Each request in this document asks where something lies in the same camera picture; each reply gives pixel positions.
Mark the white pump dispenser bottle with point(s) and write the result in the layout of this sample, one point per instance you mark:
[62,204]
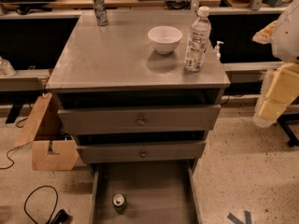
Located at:
[217,49]

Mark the grey middle drawer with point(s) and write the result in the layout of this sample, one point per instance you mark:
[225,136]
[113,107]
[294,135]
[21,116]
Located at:
[120,147]

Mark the grey top drawer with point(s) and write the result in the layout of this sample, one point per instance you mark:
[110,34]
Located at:
[137,112]

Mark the wooden box stand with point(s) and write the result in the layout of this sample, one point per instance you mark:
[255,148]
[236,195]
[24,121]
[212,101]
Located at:
[52,148]

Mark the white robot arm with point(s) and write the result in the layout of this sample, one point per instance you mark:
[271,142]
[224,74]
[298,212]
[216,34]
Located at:
[285,40]

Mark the grey bottom drawer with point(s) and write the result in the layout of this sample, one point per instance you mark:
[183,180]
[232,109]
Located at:
[157,192]

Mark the grey drawer cabinet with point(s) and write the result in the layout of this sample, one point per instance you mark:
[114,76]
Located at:
[119,57]

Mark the grey drawer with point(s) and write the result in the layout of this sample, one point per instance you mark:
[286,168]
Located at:
[157,192]
[137,112]
[120,147]

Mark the clear plastic water bottle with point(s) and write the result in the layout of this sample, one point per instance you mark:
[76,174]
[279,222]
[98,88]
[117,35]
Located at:
[197,40]

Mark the black table leg base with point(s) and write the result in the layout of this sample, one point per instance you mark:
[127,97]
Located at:
[284,121]

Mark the white ceramic bowl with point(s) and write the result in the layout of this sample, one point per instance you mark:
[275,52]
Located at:
[164,39]

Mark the green soda can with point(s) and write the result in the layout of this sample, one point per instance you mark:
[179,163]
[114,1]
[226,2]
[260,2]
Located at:
[119,203]

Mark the silver patterned tall can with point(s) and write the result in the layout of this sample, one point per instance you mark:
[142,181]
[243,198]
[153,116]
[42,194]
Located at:
[100,12]

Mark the clear plastic container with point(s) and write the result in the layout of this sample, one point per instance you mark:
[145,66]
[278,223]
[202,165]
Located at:
[6,69]

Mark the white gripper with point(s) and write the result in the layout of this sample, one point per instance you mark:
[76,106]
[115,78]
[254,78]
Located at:
[287,36]

